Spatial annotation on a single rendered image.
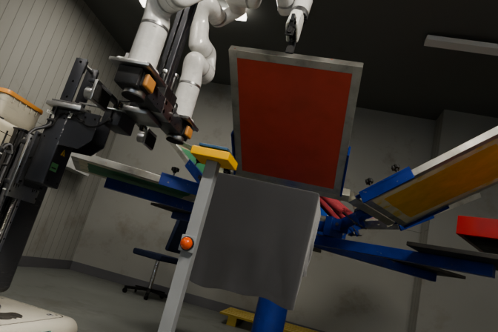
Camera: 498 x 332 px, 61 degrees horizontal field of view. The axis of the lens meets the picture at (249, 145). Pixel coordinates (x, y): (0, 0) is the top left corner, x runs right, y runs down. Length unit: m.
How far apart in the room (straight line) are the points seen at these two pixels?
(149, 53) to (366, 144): 4.99
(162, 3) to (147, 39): 0.14
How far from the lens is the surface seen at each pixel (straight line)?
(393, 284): 5.91
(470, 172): 2.57
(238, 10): 2.06
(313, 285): 5.82
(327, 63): 1.84
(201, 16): 1.99
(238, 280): 1.62
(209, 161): 1.40
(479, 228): 2.26
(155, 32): 1.45
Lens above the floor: 0.63
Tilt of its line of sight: 16 degrees up
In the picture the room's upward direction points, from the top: 15 degrees clockwise
